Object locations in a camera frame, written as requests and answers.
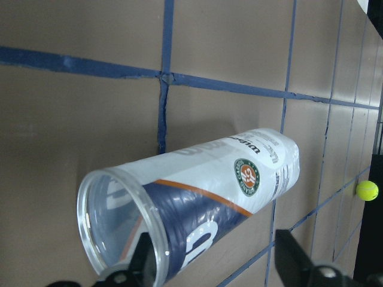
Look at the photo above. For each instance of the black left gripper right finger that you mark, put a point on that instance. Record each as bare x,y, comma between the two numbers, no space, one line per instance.
295,268

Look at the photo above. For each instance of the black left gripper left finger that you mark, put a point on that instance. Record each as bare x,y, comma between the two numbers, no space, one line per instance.
139,272

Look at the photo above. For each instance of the brown paper table cover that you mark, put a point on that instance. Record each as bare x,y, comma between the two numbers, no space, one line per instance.
92,84

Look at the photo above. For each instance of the tennis ball centre left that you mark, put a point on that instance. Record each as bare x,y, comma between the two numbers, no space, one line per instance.
367,190

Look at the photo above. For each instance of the clear tennis ball can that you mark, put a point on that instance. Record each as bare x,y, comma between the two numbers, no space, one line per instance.
185,200

